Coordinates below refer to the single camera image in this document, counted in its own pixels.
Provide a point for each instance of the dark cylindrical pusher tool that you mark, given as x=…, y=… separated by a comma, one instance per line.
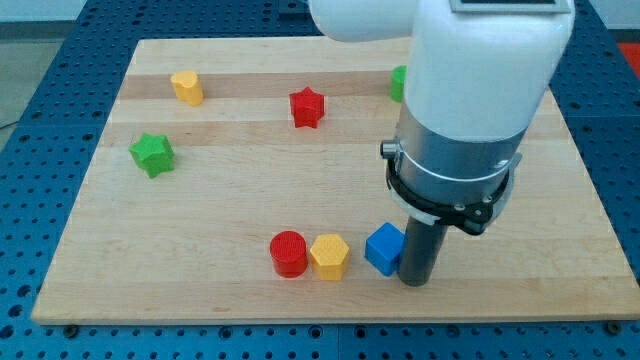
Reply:
x=420, y=251

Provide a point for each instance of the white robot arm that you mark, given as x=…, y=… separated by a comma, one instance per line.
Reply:
x=476, y=73

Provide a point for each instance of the blue cube block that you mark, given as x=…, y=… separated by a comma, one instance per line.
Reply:
x=383, y=248

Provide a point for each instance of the yellow heart block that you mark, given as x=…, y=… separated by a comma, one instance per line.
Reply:
x=187, y=87

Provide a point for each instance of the red cylinder block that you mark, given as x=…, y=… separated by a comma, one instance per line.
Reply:
x=288, y=252

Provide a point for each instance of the yellow hexagon block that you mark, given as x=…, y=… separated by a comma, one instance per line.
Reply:
x=330, y=256

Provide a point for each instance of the wooden board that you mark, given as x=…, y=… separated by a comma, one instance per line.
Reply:
x=191, y=246

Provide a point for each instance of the green cylinder block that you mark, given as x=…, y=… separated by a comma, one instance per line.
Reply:
x=398, y=76

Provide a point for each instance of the green star block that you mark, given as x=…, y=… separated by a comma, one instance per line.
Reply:
x=153, y=154

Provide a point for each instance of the red star block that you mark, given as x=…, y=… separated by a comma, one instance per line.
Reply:
x=307, y=108

